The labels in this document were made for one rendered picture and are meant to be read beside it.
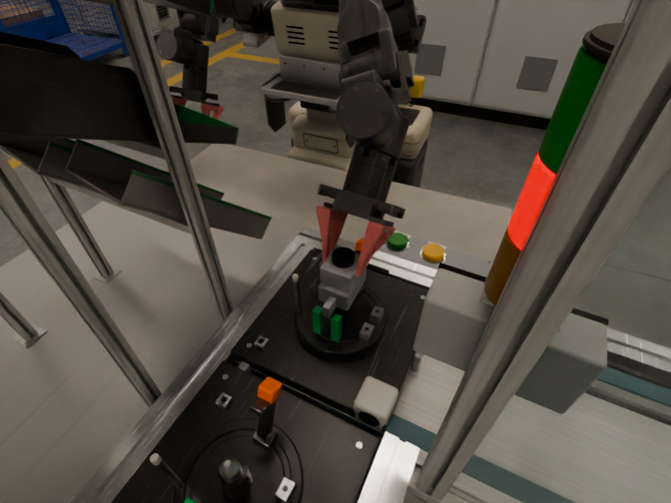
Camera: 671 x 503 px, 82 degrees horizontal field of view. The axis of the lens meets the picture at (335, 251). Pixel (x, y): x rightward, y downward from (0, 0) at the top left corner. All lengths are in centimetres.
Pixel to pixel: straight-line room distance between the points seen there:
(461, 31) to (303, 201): 262
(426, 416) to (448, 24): 312
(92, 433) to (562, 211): 69
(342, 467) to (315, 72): 98
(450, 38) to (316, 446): 322
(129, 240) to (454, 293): 83
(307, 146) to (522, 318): 116
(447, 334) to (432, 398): 31
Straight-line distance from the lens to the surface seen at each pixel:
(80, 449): 74
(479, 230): 99
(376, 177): 47
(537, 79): 350
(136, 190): 53
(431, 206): 103
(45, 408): 80
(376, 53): 51
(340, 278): 49
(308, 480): 51
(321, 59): 120
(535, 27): 341
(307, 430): 53
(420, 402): 61
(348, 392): 55
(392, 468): 54
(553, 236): 20
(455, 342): 32
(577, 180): 18
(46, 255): 43
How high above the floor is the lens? 146
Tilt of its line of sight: 44 degrees down
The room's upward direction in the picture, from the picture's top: straight up
